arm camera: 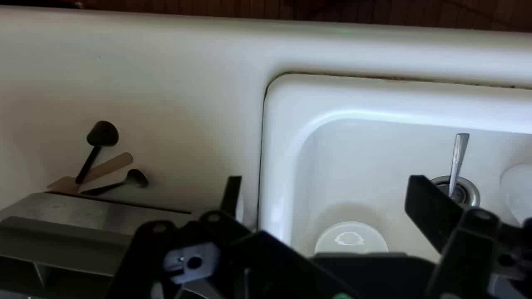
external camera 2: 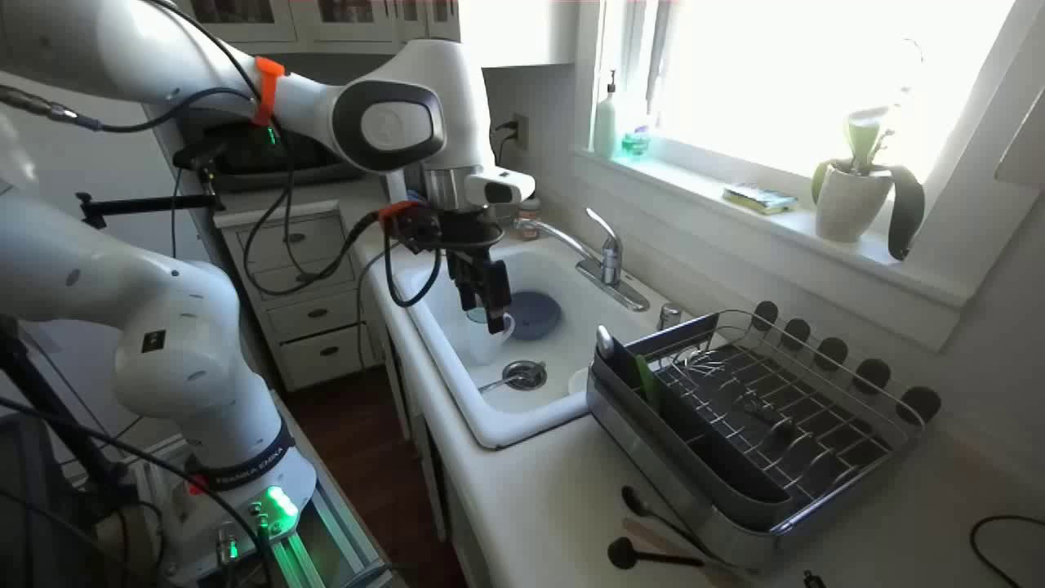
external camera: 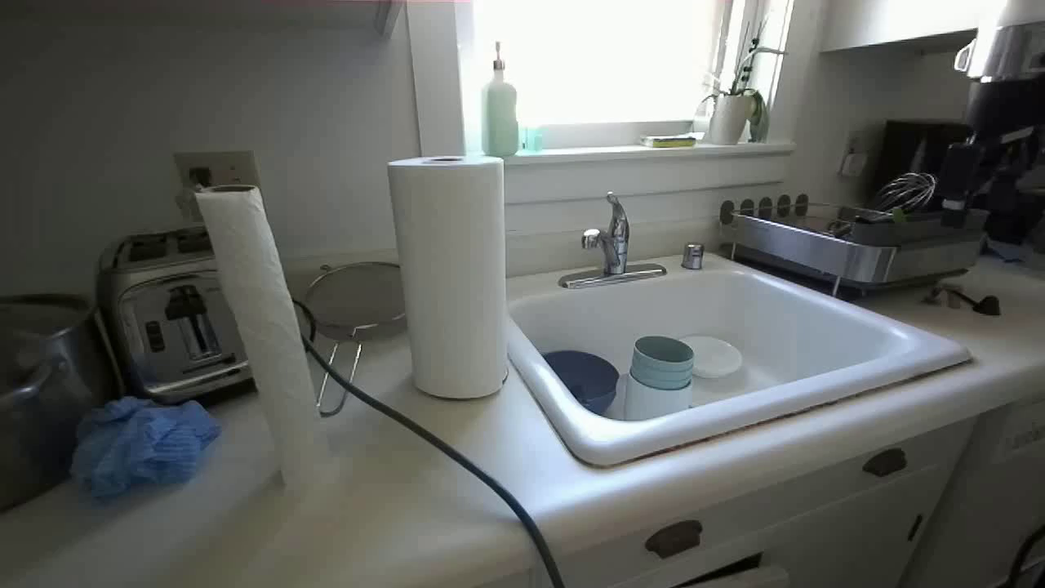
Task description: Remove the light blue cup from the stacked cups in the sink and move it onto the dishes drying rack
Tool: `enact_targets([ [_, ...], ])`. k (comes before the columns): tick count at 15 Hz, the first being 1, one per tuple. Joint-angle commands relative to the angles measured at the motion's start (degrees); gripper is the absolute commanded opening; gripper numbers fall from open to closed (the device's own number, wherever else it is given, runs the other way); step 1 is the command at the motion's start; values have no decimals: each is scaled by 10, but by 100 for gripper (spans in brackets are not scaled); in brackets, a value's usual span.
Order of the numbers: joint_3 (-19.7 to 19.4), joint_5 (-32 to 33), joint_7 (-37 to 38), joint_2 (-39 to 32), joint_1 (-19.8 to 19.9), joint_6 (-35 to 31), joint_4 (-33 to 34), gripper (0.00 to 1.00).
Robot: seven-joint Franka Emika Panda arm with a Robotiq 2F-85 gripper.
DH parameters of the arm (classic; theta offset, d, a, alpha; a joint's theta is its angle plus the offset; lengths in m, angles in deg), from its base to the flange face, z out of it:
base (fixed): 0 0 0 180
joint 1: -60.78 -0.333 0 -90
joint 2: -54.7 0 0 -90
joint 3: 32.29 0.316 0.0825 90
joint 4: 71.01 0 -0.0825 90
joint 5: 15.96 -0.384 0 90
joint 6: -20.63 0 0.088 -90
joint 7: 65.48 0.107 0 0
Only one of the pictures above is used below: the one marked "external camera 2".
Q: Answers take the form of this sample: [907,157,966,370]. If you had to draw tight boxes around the white kitchen sink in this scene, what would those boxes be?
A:
[407,238,666,451]

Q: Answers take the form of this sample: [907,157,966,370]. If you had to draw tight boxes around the chrome faucet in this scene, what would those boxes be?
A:
[519,211,650,313]

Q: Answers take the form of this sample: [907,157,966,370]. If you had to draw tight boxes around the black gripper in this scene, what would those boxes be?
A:
[407,206,514,335]

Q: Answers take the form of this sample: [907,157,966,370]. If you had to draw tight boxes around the white potted plant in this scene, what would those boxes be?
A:
[809,107,925,261]

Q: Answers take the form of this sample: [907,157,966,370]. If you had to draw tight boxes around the white cabinet drawers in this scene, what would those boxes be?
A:
[216,204,380,394]

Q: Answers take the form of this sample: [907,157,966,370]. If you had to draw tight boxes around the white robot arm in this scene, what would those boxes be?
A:
[0,0,537,502]

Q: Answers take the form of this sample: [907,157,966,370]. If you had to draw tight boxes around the black spoon utensil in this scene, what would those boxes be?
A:
[609,536,699,570]

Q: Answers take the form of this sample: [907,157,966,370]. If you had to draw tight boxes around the dark blue bowl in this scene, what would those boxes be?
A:
[511,290,562,345]

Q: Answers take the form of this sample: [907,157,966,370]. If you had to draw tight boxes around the green soap bottle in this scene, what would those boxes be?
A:
[590,70,617,157]

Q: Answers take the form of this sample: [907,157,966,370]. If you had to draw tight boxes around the metal dish rack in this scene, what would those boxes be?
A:
[587,301,941,570]

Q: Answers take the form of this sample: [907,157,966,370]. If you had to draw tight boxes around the yellow green sponge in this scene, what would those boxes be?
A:
[722,186,793,217]

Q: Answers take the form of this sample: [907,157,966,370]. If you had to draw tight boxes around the white cup in sink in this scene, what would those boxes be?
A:
[465,323,514,367]

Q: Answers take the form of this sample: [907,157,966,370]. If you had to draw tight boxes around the light blue cup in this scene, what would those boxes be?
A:
[466,308,516,341]

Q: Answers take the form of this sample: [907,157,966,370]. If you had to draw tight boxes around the wall power outlet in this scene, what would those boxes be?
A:
[504,115,530,155]

